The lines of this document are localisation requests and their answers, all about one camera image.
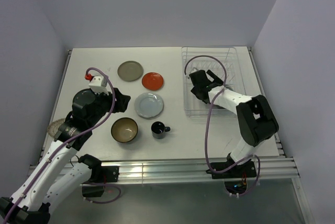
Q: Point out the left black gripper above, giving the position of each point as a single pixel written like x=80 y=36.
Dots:
x=121 y=101

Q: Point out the beige interior dark bowl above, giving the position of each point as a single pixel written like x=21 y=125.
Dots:
x=124 y=130

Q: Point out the blue ceramic bowl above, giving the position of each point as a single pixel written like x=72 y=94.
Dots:
x=229 y=87

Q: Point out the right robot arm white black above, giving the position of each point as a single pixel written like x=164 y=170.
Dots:
x=256 y=119

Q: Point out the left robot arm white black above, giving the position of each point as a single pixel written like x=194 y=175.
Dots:
x=41 y=192

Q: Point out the light blue scalloped plate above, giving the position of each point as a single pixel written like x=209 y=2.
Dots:
x=149 y=105

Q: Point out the grey round plate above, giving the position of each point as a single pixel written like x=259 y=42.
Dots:
x=130 y=71

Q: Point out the teal dark saucer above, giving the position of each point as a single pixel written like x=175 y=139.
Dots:
x=83 y=92

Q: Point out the orange saucer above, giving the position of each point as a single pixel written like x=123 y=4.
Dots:
x=152 y=81

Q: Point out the dark blue mug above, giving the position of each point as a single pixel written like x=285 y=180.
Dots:
x=159 y=130

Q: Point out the white wire dish rack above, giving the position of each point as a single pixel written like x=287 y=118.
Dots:
x=221 y=61

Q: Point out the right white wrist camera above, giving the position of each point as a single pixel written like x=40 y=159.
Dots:
x=191 y=71

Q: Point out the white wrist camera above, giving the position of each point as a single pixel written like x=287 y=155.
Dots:
x=98 y=84
x=191 y=71

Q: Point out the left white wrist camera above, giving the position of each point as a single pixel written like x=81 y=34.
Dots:
x=98 y=84

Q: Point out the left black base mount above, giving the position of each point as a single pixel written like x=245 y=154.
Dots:
x=101 y=182

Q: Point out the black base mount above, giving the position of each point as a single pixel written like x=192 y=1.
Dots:
x=101 y=182
x=239 y=171

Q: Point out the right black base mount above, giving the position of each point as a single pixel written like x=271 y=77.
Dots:
x=239 y=171

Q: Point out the aluminium rail frame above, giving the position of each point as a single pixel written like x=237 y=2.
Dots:
x=179 y=156

